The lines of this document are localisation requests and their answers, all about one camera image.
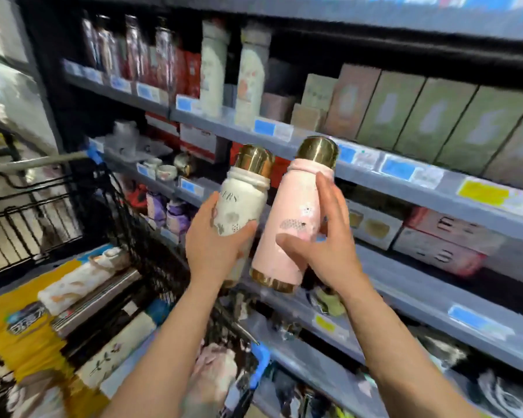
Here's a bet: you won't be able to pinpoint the green cup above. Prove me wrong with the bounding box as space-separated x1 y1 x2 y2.
309 286 347 319

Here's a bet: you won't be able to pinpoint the small yellow price label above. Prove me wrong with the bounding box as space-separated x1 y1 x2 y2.
315 314 337 334

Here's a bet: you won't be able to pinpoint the steel bottle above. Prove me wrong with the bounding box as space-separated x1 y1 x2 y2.
50 268 144 340

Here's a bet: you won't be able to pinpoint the red boxes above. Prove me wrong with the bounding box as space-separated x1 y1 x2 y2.
173 48 202 100

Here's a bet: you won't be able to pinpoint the white tea set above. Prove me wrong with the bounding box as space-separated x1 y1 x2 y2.
105 120 173 163

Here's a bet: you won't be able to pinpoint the pink bottle with gold cap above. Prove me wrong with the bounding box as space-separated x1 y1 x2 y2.
249 136 340 295

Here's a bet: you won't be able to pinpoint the person's right hand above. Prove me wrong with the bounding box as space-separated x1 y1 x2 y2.
275 172 376 299

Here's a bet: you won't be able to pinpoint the white bottle with gold cap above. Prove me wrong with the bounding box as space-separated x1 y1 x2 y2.
213 144 275 289

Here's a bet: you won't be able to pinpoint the grey store shelving unit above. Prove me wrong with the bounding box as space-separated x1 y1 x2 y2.
15 0 523 418

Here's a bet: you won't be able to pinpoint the grey box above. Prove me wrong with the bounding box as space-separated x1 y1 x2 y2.
261 92 296 123

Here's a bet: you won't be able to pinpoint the person's left forearm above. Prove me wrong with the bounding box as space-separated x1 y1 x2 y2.
99 276 240 418

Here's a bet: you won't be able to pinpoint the white bottle with flower print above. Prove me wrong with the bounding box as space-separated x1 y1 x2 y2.
75 311 158 390

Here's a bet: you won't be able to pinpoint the row of blue price labels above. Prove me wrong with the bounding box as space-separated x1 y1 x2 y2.
62 58 516 342

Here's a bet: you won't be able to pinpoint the red and white gift box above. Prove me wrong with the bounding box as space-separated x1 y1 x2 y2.
145 112 219 161

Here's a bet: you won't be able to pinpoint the pink patterned box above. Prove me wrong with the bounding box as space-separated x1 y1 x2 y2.
391 227 490 278
406 206 507 257

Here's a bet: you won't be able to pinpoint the black wire shopping cart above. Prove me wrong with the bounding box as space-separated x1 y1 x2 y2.
0 151 272 418

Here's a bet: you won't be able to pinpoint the clear glass bottle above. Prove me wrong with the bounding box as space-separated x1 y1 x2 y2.
124 15 146 82
95 15 120 78
80 10 100 71
154 17 177 91

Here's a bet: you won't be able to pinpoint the pink floral cloth item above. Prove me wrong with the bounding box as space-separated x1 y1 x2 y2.
184 343 239 416

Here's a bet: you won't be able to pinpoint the small pale green box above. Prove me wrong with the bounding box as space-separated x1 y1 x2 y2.
301 73 339 113

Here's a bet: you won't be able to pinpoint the white marbled bottle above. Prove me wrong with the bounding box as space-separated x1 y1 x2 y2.
37 247 132 317

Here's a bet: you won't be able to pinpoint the tall white floral flask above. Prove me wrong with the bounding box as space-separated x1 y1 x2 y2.
234 22 272 127
199 19 231 118

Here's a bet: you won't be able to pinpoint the large yellow price label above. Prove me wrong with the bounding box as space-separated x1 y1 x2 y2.
457 177 511 208

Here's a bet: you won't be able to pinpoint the small beige box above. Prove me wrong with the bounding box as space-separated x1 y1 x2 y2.
290 103 326 132

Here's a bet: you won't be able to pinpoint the person's right forearm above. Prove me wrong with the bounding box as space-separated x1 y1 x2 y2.
339 278 486 418

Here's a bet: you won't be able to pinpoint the tall pink-brown box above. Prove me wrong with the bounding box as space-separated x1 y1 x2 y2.
323 63 382 141

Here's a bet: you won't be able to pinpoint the yellow package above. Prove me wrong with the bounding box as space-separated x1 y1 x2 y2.
0 258 110 418

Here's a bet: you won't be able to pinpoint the person's left hand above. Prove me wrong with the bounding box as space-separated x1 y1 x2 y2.
186 191 259 290

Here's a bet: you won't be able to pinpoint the white box with gold picture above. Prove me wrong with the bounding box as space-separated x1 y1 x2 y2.
345 199 404 251

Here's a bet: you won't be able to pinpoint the tall green box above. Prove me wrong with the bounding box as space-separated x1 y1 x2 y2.
483 100 523 193
357 70 426 150
435 85 523 176
394 77 479 163

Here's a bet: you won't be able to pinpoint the purple bottle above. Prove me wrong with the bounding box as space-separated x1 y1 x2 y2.
166 199 191 236
146 191 168 229

